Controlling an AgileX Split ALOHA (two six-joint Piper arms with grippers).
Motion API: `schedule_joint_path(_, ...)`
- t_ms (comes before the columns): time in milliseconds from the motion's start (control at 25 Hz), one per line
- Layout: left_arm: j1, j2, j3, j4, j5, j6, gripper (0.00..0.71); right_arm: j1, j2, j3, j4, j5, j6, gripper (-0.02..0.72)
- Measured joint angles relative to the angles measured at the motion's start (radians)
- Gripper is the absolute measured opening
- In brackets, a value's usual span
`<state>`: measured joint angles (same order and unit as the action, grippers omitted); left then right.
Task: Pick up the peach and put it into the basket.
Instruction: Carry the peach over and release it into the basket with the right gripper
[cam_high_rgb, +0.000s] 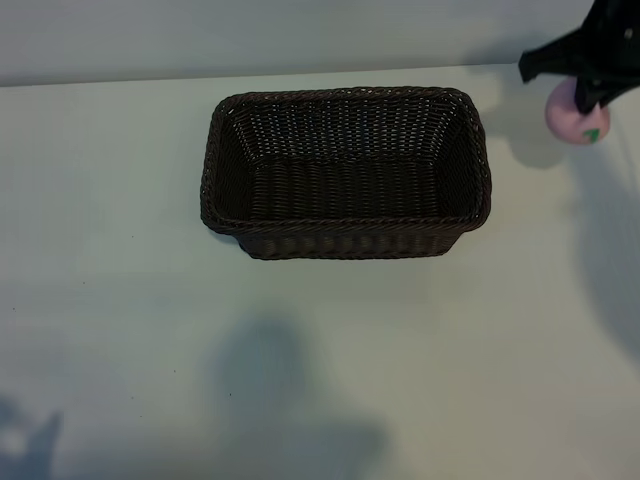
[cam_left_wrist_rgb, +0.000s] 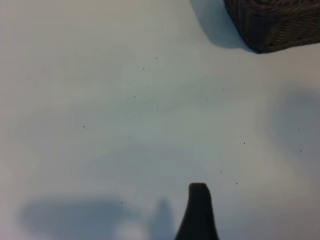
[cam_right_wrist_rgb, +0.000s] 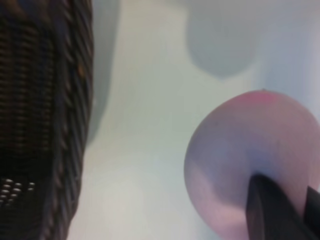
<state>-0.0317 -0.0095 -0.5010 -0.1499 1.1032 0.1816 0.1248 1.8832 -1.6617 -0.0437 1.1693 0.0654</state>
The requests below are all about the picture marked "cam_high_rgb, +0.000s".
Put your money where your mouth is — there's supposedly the dark brown wicker basket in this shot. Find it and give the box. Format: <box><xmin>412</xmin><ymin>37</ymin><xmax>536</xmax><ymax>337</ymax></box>
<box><xmin>199</xmin><ymin>85</ymin><xmax>494</xmax><ymax>262</ymax></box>

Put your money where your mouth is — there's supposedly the pink peach with green leaf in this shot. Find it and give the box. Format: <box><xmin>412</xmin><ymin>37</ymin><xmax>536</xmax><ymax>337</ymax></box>
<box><xmin>544</xmin><ymin>78</ymin><xmax>612</xmax><ymax>148</ymax></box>

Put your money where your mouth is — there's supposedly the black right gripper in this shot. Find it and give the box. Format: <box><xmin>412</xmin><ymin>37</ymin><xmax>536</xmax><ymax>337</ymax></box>
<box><xmin>517</xmin><ymin>0</ymin><xmax>640</xmax><ymax>115</ymax></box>

